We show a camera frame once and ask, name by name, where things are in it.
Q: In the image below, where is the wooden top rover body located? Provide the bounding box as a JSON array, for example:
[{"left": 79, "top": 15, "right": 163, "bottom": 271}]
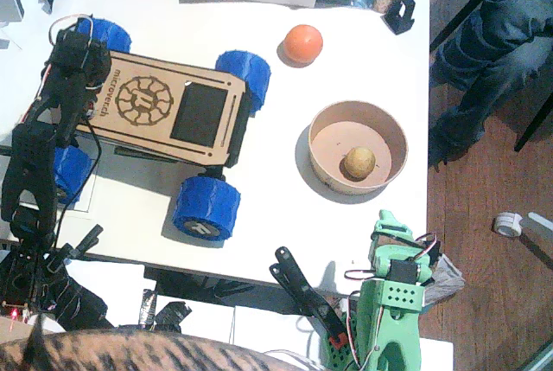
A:
[{"left": 64, "top": 48, "right": 254, "bottom": 173}]

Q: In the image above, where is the blue rover wheel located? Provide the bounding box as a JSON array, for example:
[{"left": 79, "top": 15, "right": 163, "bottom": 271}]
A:
[
  {"left": 88, "top": 17, "right": 132, "bottom": 54},
  {"left": 51, "top": 145, "right": 94, "bottom": 210},
  {"left": 214, "top": 49, "right": 272, "bottom": 117},
  {"left": 171, "top": 174, "right": 242, "bottom": 242}
]

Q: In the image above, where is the grey crumpled bundle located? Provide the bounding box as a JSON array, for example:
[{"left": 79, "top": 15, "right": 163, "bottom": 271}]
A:
[{"left": 423, "top": 253, "right": 467, "bottom": 305}]

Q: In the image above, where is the yellow round fruit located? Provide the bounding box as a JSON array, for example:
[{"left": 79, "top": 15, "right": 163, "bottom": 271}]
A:
[{"left": 344, "top": 146, "right": 376, "bottom": 181}]

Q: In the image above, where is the black bar clamp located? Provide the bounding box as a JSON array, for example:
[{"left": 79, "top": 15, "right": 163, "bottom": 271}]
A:
[{"left": 267, "top": 246, "right": 349, "bottom": 349}]

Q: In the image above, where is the brown paper bowl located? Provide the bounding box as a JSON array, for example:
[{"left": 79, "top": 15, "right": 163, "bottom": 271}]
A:
[{"left": 307, "top": 100, "right": 410, "bottom": 195}]

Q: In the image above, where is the white tape roll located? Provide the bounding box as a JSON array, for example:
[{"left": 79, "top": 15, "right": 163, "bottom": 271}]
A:
[{"left": 493, "top": 211, "right": 524, "bottom": 239}]

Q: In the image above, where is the small black clamp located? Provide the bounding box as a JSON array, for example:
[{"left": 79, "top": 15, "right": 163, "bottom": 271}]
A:
[{"left": 64, "top": 222, "right": 105, "bottom": 259}]

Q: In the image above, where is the white grey tool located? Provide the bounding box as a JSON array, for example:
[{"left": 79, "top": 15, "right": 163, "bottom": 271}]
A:
[{"left": 518, "top": 211, "right": 553, "bottom": 268}]

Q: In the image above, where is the grey edge panel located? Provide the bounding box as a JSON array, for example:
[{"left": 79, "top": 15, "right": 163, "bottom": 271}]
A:
[{"left": 522, "top": 338, "right": 553, "bottom": 371}]

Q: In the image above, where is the black chair leg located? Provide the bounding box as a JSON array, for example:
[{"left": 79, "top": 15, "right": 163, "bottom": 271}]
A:
[
  {"left": 429, "top": 0, "right": 492, "bottom": 54},
  {"left": 513, "top": 92, "right": 553, "bottom": 152}
]

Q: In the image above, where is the black cloth bundle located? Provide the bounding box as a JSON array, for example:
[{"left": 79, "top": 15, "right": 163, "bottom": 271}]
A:
[{"left": 41, "top": 273, "right": 114, "bottom": 332}]

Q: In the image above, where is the orange ball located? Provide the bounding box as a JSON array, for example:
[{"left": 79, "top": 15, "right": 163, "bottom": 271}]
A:
[{"left": 283, "top": 23, "right": 324, "bottom": 65}]

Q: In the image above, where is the controller board red light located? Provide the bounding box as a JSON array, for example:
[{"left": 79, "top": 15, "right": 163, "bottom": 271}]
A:
[{"left": 0, "top": 299, "right": 34, "bottom": 323}]

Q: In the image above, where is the black tape strip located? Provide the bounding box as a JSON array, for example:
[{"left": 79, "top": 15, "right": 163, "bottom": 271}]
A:
[
  {"left": 155, "top": 300, "right": 194, "bottom": 332},
  {"left": 137, "top": 288, "right": 159, "bottom": 329}
]

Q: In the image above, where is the black plastic holder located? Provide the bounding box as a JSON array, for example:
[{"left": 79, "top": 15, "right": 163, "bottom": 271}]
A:
[{"left": 381, "top": 0, "right": 417, "bottom": 36}]

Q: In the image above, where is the person in blue jeans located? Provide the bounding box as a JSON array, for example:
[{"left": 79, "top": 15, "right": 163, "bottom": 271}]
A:
[{"left": 429, "top": 0, "right": 553, "bottom": 171}]

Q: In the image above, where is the brown black striped fabric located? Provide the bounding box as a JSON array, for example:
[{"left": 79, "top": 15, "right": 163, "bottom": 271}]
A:
[{"left": 0, "top": 328, "right": 321, "bottom": 371}]

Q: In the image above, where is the red white servo wire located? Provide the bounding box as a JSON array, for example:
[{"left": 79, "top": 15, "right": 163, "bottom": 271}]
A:
[
  {"left": 343, "top": 267, "right": 390, "bottom": 281},
  {"left": 412, "top": 232, "right": 442, "bottom": 262}
]

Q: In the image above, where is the black cable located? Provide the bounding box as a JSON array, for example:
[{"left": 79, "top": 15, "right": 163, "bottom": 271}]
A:
[{"left": 51, "top": 122, "right": 104, "bottom": 251}]

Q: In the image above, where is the black table frame bar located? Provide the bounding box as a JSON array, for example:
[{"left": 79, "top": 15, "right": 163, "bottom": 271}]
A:
[{"left": 143, "top": 265, "right": 282, "bottom": 305}]

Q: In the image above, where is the black strap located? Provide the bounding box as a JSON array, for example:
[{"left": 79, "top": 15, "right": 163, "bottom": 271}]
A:
[{"left": 23, "top": 314, "right": 47, "bottom": 366}]

